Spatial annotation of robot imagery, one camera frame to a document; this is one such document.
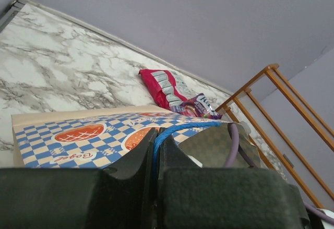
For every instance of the wooden shelf rack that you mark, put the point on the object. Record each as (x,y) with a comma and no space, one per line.
(291,136)

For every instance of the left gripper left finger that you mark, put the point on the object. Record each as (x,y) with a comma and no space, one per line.
(116,196)

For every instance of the blue checkered paper bag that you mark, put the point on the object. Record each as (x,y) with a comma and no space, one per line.
(97,138)

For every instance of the pink snack bag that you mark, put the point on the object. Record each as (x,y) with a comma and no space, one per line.
(166,87)

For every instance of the purple Fox's candy bag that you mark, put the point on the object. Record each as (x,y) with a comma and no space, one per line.
(197,106)

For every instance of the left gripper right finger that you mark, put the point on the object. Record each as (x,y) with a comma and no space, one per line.
(192,196)

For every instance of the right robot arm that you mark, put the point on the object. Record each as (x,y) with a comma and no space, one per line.
(326,218)

